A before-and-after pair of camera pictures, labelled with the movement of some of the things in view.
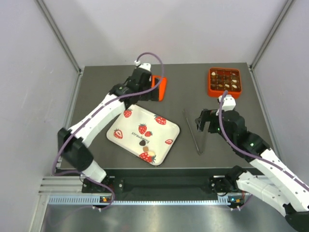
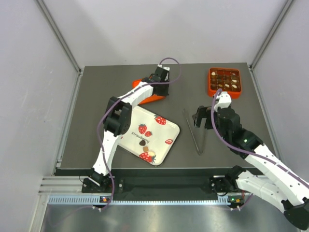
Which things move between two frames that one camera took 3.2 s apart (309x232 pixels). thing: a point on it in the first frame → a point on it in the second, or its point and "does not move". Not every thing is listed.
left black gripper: x=151 y=95 → x=163 y=93
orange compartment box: x=220 y=79 does not move
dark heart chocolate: x=142 y=142 does not move
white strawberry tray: x=146 y=133 does not move
